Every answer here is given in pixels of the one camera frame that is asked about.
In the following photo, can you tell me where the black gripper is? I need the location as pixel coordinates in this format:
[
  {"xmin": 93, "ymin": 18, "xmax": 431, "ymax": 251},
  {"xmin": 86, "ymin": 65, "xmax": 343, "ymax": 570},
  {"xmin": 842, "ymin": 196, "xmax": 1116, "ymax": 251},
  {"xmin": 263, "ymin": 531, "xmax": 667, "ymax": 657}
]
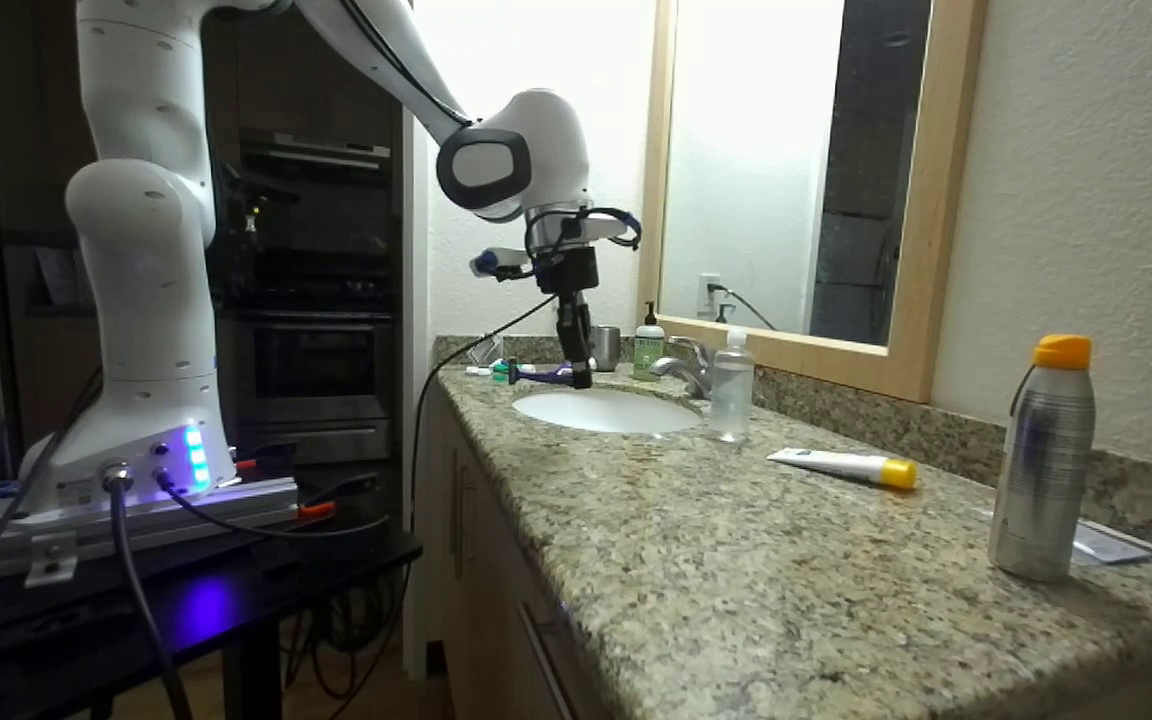
[{"xmin": 528, "ymin": 205, "xmax": 608, "ymax": 390}]

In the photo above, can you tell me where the white oval sink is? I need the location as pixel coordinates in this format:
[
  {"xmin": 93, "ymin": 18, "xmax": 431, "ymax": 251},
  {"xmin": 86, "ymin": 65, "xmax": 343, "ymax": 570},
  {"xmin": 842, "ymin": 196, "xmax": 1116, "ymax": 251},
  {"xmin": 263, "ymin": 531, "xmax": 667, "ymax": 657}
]
[{"xmin": 506, "ymin": 379, "xmax": 711, "ymax": 438}]

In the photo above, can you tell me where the metal toothbrush cup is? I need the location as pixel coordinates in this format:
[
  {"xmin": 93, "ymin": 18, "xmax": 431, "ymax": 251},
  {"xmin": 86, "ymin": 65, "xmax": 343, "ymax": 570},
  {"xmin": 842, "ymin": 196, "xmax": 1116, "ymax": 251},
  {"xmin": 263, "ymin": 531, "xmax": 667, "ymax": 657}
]
[{"xmin": 589, "ymin": 325, "xmax": 628, "ymax": 374}]

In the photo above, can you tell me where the green soap pump bottle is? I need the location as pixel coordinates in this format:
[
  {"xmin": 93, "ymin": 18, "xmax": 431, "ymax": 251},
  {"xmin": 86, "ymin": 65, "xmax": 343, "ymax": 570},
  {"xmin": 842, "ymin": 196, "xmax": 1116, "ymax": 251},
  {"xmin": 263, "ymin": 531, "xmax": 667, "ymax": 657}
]
[{"xmin": 628, "ymin": 300, "xmax": 670, "ymax": 385}]

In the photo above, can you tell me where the chrome faucet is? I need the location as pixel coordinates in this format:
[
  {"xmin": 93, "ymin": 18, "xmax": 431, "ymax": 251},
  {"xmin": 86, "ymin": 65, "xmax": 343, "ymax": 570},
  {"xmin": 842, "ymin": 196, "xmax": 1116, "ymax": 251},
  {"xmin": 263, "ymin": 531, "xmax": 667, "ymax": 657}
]
[{"xmin": 652, "ymin": 335, "xmax": 721, "ymax": 404}]

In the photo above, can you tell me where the clear sanitizer bottle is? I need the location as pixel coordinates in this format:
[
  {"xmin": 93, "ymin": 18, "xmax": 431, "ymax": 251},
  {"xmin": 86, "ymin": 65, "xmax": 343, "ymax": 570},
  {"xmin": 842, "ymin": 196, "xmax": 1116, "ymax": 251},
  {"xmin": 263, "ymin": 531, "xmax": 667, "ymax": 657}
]
[{"xmin": 702, "ymin": 325, "xmax": 756, "ymax": 447}]

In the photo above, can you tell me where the light wood vanity cabinet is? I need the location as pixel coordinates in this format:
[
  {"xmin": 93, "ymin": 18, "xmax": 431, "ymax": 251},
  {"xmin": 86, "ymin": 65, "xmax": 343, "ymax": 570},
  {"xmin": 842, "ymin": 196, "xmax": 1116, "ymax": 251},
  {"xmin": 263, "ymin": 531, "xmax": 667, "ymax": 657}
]
[{"xmin": 411, "ymin": 374, "xmax": 631, "ymax": 720}]

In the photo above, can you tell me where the dark shelving unit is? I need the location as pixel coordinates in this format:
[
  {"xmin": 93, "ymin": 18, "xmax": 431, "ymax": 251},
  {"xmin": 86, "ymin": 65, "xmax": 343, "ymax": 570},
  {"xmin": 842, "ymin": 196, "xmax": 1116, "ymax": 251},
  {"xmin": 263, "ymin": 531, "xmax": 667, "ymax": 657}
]
[{"xmin": 209, "ymin": 125, "xmax": 408, "ymax": 470}]

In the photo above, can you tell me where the white tube yellow cap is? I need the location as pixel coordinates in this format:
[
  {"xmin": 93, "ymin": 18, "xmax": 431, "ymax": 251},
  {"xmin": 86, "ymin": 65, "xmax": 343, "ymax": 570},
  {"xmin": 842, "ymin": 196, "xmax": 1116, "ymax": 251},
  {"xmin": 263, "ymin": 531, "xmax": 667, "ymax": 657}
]
[{"xmin": 766, "ymin": 442, "xmax": 923, "ymax": 499}]

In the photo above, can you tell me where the orange black bar clamp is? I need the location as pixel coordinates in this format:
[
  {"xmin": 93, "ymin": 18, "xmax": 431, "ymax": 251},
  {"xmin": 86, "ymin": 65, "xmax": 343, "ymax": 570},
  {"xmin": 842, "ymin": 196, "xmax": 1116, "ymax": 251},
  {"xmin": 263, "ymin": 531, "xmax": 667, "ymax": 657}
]
[{"xmin": 290, "ymin": 494, "xmax": 343, "ymax": 526}]

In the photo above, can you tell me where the wood framed mirror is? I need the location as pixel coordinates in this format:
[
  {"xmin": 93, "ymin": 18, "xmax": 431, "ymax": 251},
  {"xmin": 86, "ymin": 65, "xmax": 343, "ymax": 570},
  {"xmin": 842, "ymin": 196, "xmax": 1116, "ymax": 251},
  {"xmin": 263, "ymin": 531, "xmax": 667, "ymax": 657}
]
[{"xmin": 636, "ymin": 0, "xmax": 994, "ymax": 404}]

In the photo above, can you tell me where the silver spray can orange cap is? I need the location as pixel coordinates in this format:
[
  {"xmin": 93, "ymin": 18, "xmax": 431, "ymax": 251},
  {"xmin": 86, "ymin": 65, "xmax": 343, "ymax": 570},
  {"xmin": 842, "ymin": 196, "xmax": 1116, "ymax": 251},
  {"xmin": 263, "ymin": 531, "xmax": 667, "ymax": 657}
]
[{"xmin": 984, "ymin": 328, "xmax": 1100, "ymax": 588}]

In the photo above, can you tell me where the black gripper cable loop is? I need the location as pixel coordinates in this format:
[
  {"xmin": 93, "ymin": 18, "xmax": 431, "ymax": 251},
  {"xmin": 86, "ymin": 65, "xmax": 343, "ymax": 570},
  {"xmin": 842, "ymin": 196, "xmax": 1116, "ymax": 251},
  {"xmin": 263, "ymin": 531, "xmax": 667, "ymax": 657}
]
[{"xmin": 571, "ymin": 200, "xmax": 644, "ymax": 254}]

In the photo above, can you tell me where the black power cable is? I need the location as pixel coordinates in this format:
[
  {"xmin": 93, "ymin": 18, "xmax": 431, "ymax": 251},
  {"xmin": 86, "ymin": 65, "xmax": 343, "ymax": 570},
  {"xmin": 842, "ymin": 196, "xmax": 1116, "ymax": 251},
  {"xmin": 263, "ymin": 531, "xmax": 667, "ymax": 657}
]
[{"xmin": 405, "ymin": 291, "xmax": 562, "ymax": 534}]

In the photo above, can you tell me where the white door frame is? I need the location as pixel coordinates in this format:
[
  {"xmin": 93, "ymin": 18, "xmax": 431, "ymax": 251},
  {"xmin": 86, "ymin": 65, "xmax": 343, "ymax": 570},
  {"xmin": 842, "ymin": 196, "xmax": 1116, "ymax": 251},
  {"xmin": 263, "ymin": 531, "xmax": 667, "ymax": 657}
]
[{"xmin": 397, "ymin": 0, "xmax": 441, "ymax": 677}]

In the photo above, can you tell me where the metal drawer handle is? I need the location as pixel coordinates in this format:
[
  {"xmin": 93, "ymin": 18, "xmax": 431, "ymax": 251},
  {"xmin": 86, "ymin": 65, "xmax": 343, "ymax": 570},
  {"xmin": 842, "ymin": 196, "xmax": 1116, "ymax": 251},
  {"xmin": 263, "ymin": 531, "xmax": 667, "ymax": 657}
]
[{"xmin": 514, "ymin": 599, "xmax": 582, "ymax": 720}]

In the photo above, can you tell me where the thin black cable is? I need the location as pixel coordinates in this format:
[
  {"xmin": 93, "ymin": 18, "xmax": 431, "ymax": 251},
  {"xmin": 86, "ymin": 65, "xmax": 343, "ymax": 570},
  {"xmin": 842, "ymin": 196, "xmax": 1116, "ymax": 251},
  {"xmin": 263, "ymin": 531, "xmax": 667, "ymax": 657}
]
[{"xmin": 150, "ymin": 462, "xmax": 397, "ymax": 549}]

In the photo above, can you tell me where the aluminium mounting bracket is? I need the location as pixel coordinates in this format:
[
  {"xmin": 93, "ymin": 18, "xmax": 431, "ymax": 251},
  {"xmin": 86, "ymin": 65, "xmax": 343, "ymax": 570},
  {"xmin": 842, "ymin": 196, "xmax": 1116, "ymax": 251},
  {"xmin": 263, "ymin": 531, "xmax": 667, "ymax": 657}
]
[{"xmin": 0, "ymin": 470, "xmax": 308, "ymax": 591}]

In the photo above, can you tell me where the grey cable with connector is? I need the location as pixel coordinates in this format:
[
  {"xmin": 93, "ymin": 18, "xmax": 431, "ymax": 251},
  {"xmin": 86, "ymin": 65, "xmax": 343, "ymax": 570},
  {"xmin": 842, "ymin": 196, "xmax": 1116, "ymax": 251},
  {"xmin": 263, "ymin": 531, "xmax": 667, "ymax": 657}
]
[{"xmin": 95, "ymin": 458, "xmax": 194, "ymax": 720}]

